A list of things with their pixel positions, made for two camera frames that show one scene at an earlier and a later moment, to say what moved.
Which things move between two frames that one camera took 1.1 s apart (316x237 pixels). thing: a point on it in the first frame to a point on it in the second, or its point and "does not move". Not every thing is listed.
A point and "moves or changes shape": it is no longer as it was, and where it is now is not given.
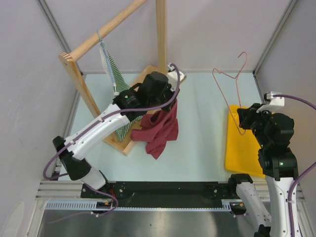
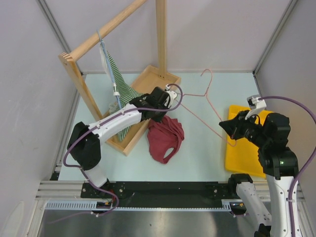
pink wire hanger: [236, 78] to [206, 94]
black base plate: [164, 192] does not move
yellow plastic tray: [242, 146] does not move
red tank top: [157, 128] moves or changes shape
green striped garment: [120, 85] does not move
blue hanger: [116, 89] does not move
